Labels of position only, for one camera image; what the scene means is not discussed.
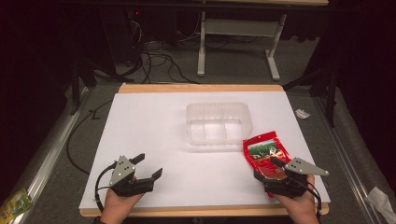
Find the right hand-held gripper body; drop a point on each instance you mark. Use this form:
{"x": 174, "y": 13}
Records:
{"x": 299, "y": 168}

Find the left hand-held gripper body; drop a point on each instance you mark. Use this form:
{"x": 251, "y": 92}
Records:
{"x": 123, "y": 169}

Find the red snack packet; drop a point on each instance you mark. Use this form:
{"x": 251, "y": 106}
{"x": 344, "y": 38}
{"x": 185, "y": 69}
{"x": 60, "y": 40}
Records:
{"x": 264, "y": 152}

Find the person's left hand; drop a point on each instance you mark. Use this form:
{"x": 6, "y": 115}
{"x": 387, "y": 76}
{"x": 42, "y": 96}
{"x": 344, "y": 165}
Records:
{"x": 115, "y": 207}

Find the person's right hand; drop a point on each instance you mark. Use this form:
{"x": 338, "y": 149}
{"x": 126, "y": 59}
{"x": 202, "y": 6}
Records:
{"x": 302, "y": 210}

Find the white table mat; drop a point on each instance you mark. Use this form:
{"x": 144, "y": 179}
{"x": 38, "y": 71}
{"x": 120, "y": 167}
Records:
{"x": 174, "y": 149}

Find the crumpled white paper scrap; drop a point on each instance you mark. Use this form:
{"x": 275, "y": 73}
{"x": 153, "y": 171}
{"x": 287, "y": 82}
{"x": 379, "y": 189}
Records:
{"x": 302, "y": 114}

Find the clear plastic container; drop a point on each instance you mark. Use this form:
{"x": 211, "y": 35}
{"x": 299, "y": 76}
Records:
{"x": 218, "y": 124}

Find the black metal stand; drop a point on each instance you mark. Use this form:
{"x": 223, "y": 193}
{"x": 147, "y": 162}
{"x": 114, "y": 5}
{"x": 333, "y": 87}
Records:
{"x": 76, "y": 87}
{"x": 330, "y": 90}

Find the white tissue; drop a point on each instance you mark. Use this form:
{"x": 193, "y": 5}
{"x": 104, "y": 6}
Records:
{"x": 381, "y": 202}

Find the green yellow packet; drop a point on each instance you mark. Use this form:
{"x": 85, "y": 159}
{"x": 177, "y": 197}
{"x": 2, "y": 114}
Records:
{"x": 14, "y": 205}

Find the dark computer tower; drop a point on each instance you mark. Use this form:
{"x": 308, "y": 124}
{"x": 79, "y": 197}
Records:
{"x": 134, "y": 34}

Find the metal floor rail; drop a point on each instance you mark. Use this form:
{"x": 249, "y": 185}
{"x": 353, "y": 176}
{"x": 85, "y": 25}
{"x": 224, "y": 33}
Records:
{"x": 46, "y": 158}
{"x": 345, "y": 155}

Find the white desk frame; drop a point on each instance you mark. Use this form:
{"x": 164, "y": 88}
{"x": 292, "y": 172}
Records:
{"x": 239, "y": 27}

